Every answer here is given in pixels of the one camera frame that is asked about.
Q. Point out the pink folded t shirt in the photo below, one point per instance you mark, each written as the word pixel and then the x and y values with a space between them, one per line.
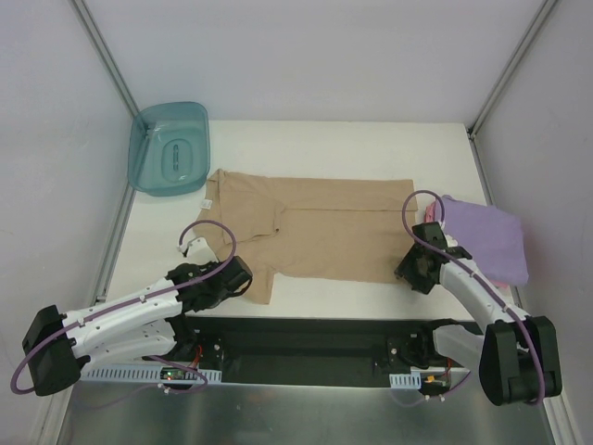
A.
pixel 430 216

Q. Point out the teal plastic basin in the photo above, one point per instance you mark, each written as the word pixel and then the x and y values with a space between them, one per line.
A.
pixel 169 149

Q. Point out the beige t shirt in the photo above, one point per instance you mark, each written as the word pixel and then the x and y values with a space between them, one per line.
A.
pixel 345 230

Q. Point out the right white cable duct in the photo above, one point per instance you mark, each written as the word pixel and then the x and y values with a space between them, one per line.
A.
pixel 409 381

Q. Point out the purple folded t shirt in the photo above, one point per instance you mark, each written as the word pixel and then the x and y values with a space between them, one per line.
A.
pixel 493 237

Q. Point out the left aluminium frame post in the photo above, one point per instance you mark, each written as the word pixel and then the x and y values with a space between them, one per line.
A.
pixel 100 45

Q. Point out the aluminium frame post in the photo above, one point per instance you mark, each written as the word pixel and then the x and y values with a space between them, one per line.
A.
pixel 100 45
pixel 516 59

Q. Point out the white cable duct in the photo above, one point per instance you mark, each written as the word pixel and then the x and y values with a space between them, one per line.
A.
pixel 130 373
pixel 409 381

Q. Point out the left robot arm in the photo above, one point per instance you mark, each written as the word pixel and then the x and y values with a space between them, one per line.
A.
pixel 60 346

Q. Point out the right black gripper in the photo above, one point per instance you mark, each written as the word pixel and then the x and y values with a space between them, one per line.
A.
pixel 418 267

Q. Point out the right aluminium frame post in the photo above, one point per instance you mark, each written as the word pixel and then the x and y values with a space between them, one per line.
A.
pixel 516 59

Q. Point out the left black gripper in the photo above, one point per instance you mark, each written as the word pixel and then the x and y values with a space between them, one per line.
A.
pixel 204 287

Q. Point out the left white cable duct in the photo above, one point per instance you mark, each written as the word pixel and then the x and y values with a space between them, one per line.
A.
pixel 130 373

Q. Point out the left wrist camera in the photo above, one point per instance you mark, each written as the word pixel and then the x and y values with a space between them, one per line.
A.
pixel 198 251

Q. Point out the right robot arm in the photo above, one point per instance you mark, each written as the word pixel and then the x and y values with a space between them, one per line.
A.
pixel 515 355

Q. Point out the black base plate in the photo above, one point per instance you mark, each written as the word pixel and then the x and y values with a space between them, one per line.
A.
pixel 307 352

